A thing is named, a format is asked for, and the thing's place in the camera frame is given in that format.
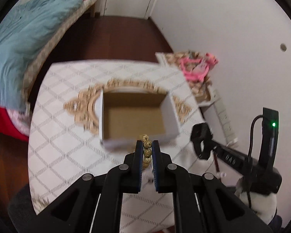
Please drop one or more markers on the white power strip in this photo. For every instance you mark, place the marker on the white power strip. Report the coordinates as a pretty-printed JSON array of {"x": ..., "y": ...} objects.
[{"x": 229, "y": 134}]

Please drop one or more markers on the white diamond pattern tablecloth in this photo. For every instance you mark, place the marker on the white diamond pattern tablecloth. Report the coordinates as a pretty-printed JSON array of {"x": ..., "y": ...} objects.
[{"x": 89, "y": 114}]

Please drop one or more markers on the pink panther plush toy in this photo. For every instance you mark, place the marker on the pink panther plush toy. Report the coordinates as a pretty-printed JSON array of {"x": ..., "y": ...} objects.
[{"x": 196, "y": 70}]

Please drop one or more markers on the open cardboard box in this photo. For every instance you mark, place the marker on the open cardboard box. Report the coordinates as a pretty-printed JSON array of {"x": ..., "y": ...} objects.
[{"x": 128, "y": 113}]

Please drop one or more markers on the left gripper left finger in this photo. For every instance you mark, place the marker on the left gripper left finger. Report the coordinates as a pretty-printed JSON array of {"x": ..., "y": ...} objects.
[{"x": 93, "y": 203}]

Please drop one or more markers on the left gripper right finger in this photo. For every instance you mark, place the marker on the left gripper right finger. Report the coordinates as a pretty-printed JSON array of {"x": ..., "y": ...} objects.
[{"x": 201, "y": 203}]

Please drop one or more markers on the checkered brown cushion box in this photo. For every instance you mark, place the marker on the checkered brown cushion box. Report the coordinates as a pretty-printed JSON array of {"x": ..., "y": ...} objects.
[{"x": 203, "y": 92}]

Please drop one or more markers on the light blue duvet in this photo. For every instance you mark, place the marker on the light blue duvet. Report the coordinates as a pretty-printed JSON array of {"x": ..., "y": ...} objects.
[{"x": 24, "y": 31}]

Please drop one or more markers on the checkered beige mattress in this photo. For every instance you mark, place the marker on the checkered beige mattress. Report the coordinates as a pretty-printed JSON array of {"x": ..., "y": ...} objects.
[{"x": 35, "y": 67}]

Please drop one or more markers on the red cloth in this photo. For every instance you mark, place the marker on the red cloth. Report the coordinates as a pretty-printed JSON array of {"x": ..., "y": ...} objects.
[{"x": 14, "y": 124}]

